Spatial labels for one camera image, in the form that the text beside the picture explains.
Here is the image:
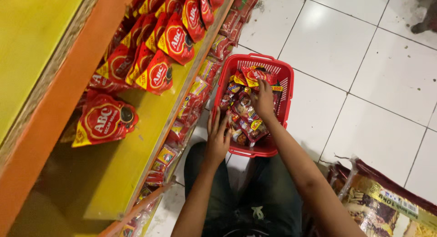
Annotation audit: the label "person's right hand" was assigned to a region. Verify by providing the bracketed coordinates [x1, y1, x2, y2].
[250, 79, 275, 120]

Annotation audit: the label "person's left hand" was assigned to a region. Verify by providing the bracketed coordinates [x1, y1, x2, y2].
[204, 106, 233, 163]

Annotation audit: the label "heap of red seasoning sachets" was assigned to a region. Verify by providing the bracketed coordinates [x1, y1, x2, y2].
[220, 64, 284, 147]

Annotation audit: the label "red plastic shopping basket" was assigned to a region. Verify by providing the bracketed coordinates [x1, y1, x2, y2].
[211, 53, 295, 158]

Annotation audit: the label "small red sauce pouch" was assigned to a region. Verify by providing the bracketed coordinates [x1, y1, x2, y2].
[241, 66, 278, 88]

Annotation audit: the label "hanging strips of red sachets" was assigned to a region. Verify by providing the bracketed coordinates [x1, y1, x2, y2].
[119, 0, 262, 237]

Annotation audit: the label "person's dark trousers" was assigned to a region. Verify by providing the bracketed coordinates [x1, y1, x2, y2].
[184, 141, 305, 237]

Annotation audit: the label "row of red sauce pouches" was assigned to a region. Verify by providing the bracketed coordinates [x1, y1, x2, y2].
[87, 0, 226, 96]

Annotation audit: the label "large single red sauce pouch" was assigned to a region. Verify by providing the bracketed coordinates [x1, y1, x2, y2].
[71, 93, 139, 148]

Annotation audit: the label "yellow and orange wooden shelf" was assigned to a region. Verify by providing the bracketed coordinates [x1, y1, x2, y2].
[0, 0, 239, 237]

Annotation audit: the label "plastic-wrapped gold brown bulk pack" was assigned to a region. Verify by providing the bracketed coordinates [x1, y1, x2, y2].
[326, 156, 437, 237]

